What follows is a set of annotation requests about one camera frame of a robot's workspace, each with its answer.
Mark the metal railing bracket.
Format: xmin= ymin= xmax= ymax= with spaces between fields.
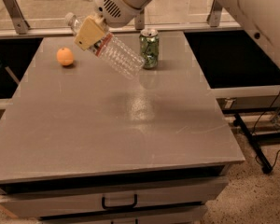
xmin=134 ymin=10 xmax=145 ymax=30
xmin=3 ymin=0 xmax=30 ymax=35
xmin=207 ymin=0 xmax=223 ymax=27

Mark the right metal railing bracket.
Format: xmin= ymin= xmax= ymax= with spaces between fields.
xmin=207 ymin=0 xmax=223 ymax=27

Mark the black floor cable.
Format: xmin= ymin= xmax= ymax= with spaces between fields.
xmin=255 ymin=148 xmax=280 ymax=168

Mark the clear plastic water bottle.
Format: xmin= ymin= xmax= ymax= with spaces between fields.
xmin=64 ymin=12 xmax=145 ymax=79

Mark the black floor stand leg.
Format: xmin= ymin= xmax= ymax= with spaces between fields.
xmin=233 ymin=113 xmax=273 ymax=174

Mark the left metal railing bracket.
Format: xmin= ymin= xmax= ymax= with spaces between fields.
xmin=3 ymin=0 xmax=30 ymax=35

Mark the grey cabinet with drawers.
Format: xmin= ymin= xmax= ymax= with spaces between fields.
xmin=0 ymin=32 xmax=244 ymax=224

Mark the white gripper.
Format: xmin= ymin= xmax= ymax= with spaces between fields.
xmin=75 ymin=0 xmax=144 ymax=50

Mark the orange fruit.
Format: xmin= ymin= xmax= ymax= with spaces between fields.
xmin=56 ymin=48 xmax=74 ymax=66

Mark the black drawer handle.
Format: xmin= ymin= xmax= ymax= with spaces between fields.
xmin=101 ymin=194 xmax=138 ymax=210

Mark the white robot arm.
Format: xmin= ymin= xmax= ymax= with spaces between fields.
xmin=74 ymin=0 xmax=280 ymax=69

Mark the green soda can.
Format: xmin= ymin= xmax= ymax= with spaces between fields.
xmin=139 ymin=28 xmax=159 ymax=69

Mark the middle metal railing bracket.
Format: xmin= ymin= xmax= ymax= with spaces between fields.
xmin=134 ymin=10 xmax=145 ymax=30

